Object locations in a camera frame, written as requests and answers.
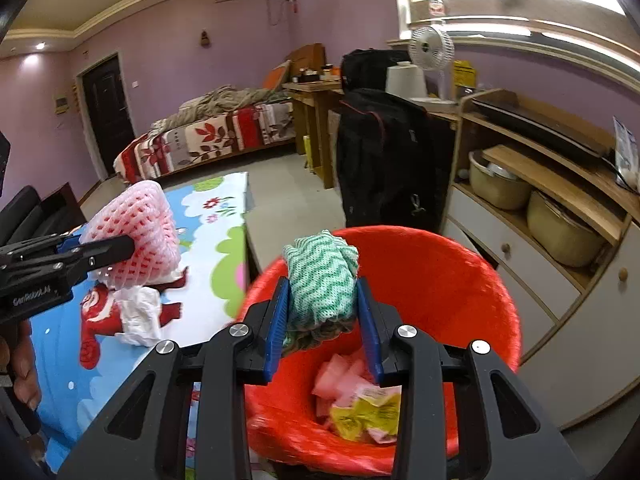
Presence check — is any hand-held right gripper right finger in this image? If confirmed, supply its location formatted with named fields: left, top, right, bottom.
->
left=354, top=277, right=583, bottom=480

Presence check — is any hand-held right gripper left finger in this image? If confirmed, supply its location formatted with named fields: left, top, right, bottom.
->
left=57, top=276, right=292, bottom=480

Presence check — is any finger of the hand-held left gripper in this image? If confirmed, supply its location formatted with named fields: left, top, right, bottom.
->
left=75, top=234, right=137, bottom=276
left=54, top=232, right=86, bottom=256

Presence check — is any pink foam fruit net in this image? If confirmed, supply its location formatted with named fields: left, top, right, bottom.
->
left=80, top=180, right=181, bottom=290

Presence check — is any green white wavy cloth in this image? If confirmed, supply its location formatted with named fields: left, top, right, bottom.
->
left=282, top=229, right=361, bottom=353

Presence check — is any red trash bin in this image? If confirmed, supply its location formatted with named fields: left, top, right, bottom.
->
left=243, top=226, right=522, bottom=477

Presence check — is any person's left hand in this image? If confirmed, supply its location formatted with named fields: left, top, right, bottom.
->
left=0, top=319, right=42, bottom=410

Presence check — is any black chair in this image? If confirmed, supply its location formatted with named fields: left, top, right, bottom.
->
left=0, top=182, right=88, bottom=248

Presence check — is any crumpled white tissue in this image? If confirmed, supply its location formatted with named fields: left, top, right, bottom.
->
left=117, top=287, right=163, bottom=348

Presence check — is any yellow crumpled wrapper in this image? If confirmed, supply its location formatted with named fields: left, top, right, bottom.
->
left=330, top=387, right=403, bottom=443

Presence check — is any cartoon printed play mat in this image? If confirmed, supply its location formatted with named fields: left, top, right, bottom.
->
left=20, top=171, right=251, bottom=480

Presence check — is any dark wooden door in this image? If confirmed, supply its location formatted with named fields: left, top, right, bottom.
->
left=75, top=52, right=136, bottom=181

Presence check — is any bed with red floral sheet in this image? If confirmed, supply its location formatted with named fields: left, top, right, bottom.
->
left=112, top=87, right=296, bottom=185

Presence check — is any wooden storage cabinet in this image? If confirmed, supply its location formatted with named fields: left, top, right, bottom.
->
left=440, top=89, right=640, bottom=431

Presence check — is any large black backpack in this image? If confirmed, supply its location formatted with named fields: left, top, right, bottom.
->
left=336, top=88, right=453, bottom=233

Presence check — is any grey brown rumpled blanket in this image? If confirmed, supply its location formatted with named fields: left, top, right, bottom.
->
left=155, top=85, right=281, bottom=128

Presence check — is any beige basin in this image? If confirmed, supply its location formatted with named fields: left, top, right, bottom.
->
left=468, top=149, right=532, bottom=211

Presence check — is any wooden desk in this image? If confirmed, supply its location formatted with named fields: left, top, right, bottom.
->
left=282, top=81, right=346, bottom=190

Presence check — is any beige lidded pot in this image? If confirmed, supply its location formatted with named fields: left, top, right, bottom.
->
left=526, top=190, right=608, bottom=268

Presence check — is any orange pillow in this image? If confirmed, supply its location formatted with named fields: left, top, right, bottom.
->
left=262, top=60, right=292, bottom=92

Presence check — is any white cylindrical pot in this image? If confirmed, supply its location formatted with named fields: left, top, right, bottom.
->
left=385, top=62, right=428, bottom=100

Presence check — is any black duffel bag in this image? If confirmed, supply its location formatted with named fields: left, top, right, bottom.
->
left=341, top=49, right=408, bottom=92

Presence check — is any long black flat device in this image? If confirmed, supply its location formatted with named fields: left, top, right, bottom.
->
left=472, top=100, right=616, bottom=161

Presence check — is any yellow box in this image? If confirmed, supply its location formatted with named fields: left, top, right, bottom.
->
left=452, top=60, right=478, bottom=98

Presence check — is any brown wooden headboard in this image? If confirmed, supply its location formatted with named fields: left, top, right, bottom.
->
left=285, top=42, right=328, bottom=81

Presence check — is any white desk fan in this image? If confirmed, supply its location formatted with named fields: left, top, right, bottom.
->
left=408, top=26, right=456, bottom=103

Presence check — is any clear plastic packet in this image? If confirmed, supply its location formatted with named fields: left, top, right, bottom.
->
left=612, top=116, right=640, bottom=191

